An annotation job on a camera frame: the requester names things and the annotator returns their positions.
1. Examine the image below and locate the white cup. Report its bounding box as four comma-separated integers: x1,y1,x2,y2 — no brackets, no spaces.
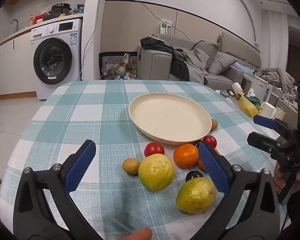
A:
262,102,277,119
275,106,287,120

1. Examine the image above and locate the red tomato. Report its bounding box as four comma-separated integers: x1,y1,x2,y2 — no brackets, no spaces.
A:
144,142,165,157
202,135,217,149

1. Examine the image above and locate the white kettle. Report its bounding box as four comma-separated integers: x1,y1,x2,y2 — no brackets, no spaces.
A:
251,76,273,103

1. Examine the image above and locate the small dark purple fruit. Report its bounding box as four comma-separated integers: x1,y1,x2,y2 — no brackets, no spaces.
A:
185,170,203,182

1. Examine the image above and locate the orange mandarin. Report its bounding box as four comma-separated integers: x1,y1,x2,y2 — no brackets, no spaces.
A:
173,144,199,168
197,149,220,172

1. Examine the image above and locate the grey blanket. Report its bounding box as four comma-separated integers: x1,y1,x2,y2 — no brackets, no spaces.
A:
259,67,298,98

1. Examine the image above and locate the person's right hand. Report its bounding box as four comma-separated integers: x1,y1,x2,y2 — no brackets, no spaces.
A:
274,161,300,191

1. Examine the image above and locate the teal checked tablecloth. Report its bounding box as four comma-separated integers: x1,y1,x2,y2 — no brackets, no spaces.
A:
0,80,290,240

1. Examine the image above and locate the black wall cable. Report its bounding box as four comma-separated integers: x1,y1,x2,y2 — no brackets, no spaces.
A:
107,0,192,40

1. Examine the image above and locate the white lying bottle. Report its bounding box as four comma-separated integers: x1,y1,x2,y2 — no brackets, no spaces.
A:
231,82,244,98

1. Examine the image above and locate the yellow lemon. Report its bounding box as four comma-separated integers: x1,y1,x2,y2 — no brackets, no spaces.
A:
138,154,175,191

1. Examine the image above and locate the black pressure cooker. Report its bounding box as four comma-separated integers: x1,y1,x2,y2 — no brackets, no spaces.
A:
51,3,72,18

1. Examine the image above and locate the cream round plate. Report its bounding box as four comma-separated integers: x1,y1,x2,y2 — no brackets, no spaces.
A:
129,92,212,145

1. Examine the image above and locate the white kitchen cabinet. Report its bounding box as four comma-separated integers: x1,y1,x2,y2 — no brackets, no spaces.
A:
0,34,38,98

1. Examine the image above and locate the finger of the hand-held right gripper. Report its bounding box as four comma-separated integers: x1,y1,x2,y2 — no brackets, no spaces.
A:
253,114,298,141
247,132,291,159

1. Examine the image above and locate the person's left hand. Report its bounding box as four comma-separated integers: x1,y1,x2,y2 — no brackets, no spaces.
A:
121,227,153,240

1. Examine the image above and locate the grey pillow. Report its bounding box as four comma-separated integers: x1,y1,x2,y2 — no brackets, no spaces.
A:
207,52,238,75
192,41,219,69

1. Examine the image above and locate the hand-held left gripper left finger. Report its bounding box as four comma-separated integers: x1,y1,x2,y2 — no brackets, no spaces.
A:
13,139,102,240

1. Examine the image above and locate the dark clothes pile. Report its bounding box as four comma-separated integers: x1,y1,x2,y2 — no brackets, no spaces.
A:
140,37,190,82

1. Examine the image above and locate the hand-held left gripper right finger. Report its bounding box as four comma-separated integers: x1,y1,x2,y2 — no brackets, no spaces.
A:
192,141,282,240

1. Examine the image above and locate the plaid cloth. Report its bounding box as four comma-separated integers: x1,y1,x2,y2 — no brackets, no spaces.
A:
107,53,137,79

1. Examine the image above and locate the black patterned basket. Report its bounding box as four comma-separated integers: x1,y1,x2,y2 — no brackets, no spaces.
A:
99,52,138,80

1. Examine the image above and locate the red box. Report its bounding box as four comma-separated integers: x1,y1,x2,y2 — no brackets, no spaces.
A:
35,14,50,25

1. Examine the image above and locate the yellow plastic bag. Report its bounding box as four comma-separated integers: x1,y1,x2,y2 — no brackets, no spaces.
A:
239,92,263,117

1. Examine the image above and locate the white washing machine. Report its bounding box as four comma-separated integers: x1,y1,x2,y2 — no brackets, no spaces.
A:
30,18,83,100

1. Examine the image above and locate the grey garment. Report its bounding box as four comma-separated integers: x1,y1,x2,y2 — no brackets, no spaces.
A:
185,51,210,85

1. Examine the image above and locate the yellow-green lemon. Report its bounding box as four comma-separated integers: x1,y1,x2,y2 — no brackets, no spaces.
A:
175,177,217,214

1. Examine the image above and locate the grey sofa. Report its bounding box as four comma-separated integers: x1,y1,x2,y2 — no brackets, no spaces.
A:
137,34,262,85

